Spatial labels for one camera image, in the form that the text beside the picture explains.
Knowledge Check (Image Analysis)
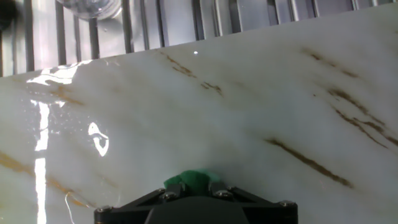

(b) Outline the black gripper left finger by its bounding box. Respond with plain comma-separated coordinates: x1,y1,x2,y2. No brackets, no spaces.
94,183,187,224

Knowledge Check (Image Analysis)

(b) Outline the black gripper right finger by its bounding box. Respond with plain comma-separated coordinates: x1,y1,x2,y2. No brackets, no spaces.
210,182,299,224

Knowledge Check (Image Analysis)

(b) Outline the green sponge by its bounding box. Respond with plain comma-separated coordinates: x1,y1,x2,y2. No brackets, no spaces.
164,169,222,197

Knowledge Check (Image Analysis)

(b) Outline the marble pattern board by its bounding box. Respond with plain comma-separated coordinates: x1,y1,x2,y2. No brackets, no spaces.
0,2,398,224

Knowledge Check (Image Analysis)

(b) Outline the clear glass mug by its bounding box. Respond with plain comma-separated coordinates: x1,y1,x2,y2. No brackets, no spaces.
55,0,123,20

